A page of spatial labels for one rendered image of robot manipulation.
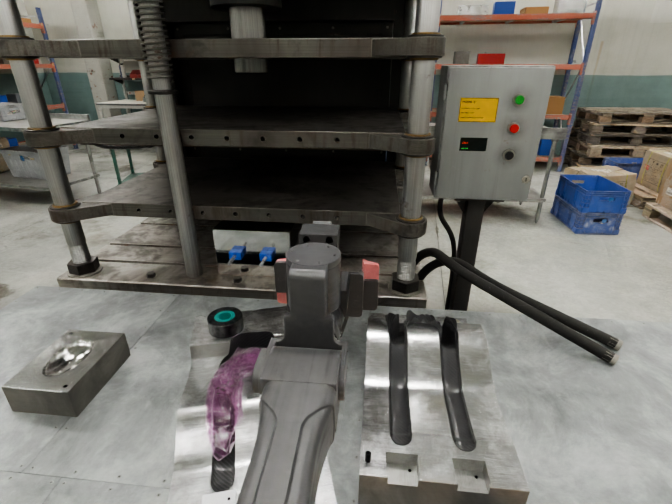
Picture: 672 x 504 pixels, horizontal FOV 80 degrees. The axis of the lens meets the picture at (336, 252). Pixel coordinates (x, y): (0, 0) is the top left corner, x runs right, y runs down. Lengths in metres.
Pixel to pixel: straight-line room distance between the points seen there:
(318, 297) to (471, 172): 1.03
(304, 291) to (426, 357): 0.55
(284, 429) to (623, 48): 7.57
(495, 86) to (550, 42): 6.08
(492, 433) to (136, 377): 0.79
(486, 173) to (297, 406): 1.14
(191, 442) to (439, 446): 0.43
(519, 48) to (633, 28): 1.50
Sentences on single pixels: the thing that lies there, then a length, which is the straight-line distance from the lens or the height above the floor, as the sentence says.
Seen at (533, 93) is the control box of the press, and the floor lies 1.40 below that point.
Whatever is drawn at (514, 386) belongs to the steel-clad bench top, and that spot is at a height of 0.80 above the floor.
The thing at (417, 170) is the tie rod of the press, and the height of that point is 1.20.
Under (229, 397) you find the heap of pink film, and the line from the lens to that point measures 0.81.
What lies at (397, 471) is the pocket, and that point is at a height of 0.86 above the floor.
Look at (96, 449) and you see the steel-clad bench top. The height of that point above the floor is 0.80.
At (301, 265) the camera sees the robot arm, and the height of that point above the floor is 1.30.
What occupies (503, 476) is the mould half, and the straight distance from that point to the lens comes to 0.77.
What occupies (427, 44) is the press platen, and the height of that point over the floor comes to 1.52.
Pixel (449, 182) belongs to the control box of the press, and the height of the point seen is 1.13.
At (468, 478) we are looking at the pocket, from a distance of 0.78.
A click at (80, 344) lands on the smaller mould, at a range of 1.17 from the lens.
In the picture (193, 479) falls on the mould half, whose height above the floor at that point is 0.86.
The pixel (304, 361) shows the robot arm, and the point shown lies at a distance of 0.38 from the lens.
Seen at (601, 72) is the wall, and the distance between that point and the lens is 7.64.
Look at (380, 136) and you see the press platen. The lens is 1.22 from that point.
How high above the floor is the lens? 1.48
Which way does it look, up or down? 25 degrees down
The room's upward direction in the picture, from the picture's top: straight up
